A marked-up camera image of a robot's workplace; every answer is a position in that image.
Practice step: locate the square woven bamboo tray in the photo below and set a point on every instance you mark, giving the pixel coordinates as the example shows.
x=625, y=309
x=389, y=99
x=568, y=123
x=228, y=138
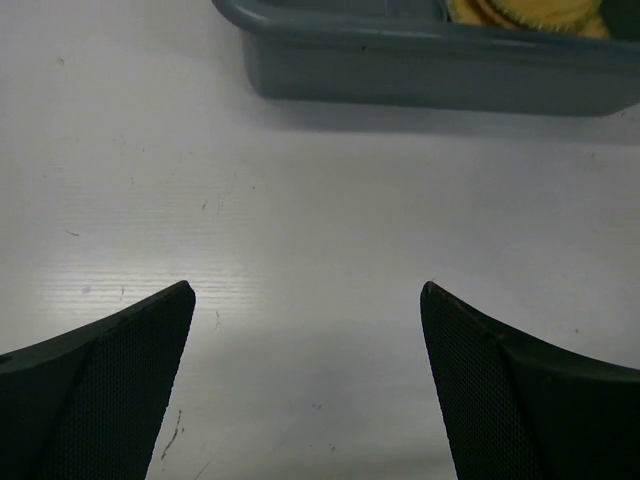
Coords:
x=595, y=28

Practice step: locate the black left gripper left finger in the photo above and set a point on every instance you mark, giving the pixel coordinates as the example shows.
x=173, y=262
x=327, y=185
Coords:
x=89, y=403

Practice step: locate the round yellow bamboo plate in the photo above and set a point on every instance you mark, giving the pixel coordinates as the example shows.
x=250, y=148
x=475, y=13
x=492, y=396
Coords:
x=536, y=15

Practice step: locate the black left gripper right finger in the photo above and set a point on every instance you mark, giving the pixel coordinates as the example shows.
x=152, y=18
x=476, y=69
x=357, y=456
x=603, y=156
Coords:
x=517, y=407

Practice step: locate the grey plastic bin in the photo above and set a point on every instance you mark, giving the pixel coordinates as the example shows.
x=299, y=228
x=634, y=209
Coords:
x=407, y=53

